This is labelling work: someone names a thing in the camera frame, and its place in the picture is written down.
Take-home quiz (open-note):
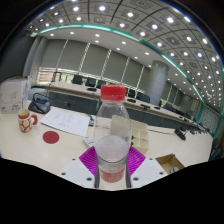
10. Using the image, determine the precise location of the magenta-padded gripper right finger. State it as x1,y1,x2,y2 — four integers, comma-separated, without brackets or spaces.
124,146,168,190

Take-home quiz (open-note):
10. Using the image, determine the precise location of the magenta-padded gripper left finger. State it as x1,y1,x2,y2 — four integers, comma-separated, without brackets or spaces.
59,146,101,190

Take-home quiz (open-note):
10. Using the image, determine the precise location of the clear red-capped water bottle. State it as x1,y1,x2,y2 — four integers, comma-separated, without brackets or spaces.
92,84,132,184

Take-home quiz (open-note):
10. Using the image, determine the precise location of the open brown cardboard box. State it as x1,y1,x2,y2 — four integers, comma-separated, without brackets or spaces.
155,153,186,175

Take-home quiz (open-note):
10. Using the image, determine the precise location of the white printed paper sheet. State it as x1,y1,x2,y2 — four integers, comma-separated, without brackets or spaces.
40,107,92,138

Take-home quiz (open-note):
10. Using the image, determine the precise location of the black desk microphone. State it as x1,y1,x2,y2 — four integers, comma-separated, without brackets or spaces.
173,128,188,141

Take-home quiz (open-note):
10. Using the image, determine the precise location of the black desk conference unit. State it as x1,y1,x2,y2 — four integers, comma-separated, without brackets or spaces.
27,93,52,115

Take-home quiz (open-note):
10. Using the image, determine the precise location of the red and cream patterned mug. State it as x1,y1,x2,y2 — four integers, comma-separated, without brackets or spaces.
17,108,39,134

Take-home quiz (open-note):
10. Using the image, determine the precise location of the row of black office chairs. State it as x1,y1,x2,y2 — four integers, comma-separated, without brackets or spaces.
71,73,188,116

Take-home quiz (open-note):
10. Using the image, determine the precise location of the white printed cardboard box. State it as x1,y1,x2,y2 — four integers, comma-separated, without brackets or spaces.
0,77,33,115

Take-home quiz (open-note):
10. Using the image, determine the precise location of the group of ceiling lights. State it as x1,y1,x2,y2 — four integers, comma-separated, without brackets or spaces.
28,0,224,104

